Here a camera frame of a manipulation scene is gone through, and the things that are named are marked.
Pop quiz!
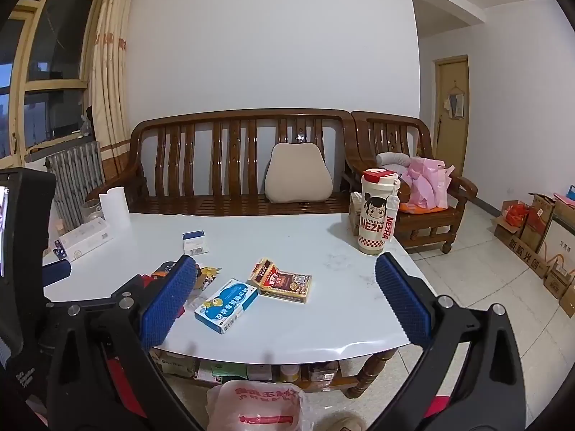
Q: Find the slim beige carton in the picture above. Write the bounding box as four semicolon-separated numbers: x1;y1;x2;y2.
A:
349;191;364;238

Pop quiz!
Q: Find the clear blister pack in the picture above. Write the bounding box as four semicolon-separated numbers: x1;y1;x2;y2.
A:
186;287;212;314

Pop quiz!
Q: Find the small blue white box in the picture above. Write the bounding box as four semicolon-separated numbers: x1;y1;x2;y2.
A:
181;229;210;257

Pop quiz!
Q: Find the white paper towel roll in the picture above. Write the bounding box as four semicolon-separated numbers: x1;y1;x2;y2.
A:
98;186;131;240

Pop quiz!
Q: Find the long wooden sofa bench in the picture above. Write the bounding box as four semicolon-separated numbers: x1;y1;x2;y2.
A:
87;108;361;216

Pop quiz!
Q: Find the orange cloth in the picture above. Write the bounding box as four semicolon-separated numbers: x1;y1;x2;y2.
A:
398;201;448;214

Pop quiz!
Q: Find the red gold patterned box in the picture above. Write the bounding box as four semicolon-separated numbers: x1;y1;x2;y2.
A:
248;258;313;304

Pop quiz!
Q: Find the brown cardboard box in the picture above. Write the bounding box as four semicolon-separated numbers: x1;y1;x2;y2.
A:
520;193;558;253

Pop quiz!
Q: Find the pink plastic bag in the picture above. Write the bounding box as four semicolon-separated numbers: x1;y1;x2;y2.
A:
399;157;456;210

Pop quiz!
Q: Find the yellow framed window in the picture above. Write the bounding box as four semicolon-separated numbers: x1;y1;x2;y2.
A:
0;0;105;168

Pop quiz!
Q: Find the beige slipper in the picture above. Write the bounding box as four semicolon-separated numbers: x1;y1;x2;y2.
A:
323;412;367;431

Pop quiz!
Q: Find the hanger with cloth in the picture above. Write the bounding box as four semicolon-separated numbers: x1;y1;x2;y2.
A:
442;79;468;120

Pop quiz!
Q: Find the large white printed carton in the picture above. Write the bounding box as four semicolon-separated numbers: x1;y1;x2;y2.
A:
534;198;575;280

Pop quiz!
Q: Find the beige curtain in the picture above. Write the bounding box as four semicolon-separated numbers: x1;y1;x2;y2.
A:
92;0;143;177

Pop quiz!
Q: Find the blue white medicine box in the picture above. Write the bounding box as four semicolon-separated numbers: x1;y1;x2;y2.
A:
193;278;259;335

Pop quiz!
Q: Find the beige back cushion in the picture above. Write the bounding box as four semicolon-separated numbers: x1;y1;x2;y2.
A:
264;142;334;204

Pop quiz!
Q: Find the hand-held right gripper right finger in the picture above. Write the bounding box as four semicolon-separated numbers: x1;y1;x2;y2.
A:
374;253;527;431

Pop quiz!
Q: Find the grey radiator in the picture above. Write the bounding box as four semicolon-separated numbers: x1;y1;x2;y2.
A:
44;140;107;232

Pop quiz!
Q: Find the flat white carton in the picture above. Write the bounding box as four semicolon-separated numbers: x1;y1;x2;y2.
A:
58;218;113;261

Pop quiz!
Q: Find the wooden coffee table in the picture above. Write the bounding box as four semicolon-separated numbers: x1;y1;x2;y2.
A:
42;211;439;399

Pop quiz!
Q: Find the small printed cardboard box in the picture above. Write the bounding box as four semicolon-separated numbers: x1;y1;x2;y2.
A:
543;256;575;319

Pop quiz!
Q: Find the clear glass jar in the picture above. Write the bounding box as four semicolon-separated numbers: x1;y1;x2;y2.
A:
81;199;105;226

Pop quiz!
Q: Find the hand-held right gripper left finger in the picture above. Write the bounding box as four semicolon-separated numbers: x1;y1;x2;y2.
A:
45;254;204;431

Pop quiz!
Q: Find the cardboard box with red bag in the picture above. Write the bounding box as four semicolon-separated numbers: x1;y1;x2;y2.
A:
493;199;532;240

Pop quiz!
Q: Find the yellow wooden door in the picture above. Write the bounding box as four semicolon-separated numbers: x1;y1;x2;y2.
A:
432;55;470;210

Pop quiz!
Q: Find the wooden armchair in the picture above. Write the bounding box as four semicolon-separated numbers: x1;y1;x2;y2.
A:
350;111;479;255

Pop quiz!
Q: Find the white plastic bag red print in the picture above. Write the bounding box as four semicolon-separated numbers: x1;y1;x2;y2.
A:
206;379;316;431

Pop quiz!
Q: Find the cartoon printed tumbler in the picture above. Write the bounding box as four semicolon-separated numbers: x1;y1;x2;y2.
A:
358;168;402;256

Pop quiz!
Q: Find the grey pillow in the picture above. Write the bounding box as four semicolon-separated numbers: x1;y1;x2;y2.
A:
374;151;412;176

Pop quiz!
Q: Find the yellow candy wrapper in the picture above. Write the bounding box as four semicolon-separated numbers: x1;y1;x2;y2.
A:
195;265;222;289

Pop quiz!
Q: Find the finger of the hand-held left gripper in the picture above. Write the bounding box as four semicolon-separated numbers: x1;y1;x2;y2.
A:
42;259;73;289
102;274;152;302

